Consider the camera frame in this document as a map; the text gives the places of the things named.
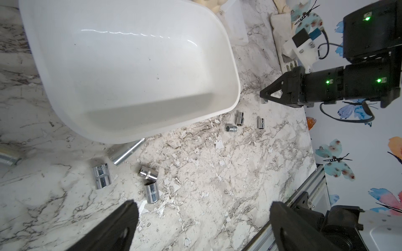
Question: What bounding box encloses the beige work glove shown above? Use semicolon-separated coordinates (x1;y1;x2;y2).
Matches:
273;0;291;14

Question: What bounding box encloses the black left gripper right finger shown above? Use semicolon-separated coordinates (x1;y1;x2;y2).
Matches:
270;201;340;251

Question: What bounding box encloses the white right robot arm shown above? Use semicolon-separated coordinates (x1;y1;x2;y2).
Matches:
260;1;402;108

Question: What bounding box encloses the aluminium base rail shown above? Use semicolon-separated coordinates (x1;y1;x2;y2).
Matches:
243;164;331;251

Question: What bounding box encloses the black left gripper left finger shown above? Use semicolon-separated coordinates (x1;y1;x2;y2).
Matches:
68;200;139;251

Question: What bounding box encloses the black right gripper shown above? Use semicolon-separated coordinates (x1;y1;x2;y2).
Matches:
260;66;306;108

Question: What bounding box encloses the white storage box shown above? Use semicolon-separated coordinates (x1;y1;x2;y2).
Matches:
18;1;241;144

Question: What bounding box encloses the grey patterned work glove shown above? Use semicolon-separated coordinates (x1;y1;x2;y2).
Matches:
270;13;301;73

